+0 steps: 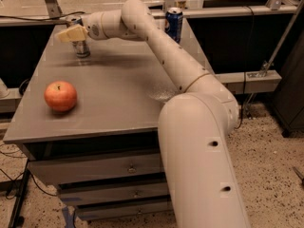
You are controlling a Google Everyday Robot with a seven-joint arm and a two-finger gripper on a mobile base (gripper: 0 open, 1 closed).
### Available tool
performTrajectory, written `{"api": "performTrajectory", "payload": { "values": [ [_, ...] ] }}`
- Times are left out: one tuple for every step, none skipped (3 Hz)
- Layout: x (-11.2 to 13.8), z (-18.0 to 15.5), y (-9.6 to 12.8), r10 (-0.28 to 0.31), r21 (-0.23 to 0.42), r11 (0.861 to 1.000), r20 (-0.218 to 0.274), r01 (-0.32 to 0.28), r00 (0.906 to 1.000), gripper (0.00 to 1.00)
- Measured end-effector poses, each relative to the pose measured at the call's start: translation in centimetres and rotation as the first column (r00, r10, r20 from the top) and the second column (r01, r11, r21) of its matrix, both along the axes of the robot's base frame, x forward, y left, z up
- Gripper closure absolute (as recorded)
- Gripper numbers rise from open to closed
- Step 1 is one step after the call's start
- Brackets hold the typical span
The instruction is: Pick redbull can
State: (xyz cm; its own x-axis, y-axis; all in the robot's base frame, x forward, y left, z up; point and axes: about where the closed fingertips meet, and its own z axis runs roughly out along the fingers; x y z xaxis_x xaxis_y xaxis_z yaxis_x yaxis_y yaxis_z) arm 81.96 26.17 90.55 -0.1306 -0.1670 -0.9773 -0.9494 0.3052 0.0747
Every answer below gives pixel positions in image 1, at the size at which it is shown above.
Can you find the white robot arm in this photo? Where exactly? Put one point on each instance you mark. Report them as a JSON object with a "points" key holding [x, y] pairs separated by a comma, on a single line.
{"points": [[193, 125]]}

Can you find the blue pepsi can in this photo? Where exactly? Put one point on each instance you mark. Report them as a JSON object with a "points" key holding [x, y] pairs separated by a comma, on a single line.
{"points": [[173, 23]]}

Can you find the grey drawer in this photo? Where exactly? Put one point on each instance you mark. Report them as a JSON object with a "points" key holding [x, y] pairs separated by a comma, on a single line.
{"points": [[124, 210], [99, 194], [96, 167]]}

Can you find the bottom grey drawer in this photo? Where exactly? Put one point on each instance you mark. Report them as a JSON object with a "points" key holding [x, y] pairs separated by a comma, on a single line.
{"points": [[124, 210]]}

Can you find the red apple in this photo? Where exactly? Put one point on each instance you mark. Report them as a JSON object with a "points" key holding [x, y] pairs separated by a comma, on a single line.
{"points": [[60, 96]]}

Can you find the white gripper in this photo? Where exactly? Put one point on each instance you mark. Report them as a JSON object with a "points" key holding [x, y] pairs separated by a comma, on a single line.
{"points": [[92, 25]]}

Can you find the top grey drawer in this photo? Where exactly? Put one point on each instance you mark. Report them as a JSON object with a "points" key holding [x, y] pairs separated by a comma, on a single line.
{"points": [[96, 167]]}

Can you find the black floor stand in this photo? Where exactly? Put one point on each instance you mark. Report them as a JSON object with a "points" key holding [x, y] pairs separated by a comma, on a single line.
{"points": [[20, 196]]}

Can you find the grey metal rail frame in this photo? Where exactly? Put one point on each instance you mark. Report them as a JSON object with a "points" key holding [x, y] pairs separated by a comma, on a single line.
{"points": [[16, 21]]}

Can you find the middle grey drawer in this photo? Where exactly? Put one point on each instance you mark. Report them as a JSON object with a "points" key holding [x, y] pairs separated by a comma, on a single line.
{"points": [[99, 194]]}

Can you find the redbull can silver blue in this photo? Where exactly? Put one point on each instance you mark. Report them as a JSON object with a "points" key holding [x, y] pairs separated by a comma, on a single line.
{"points": [[81, 48]]}

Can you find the grey drawer cabinet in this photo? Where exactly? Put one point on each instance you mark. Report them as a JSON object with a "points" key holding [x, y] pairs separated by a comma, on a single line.
{"points": [[121, 88]]}

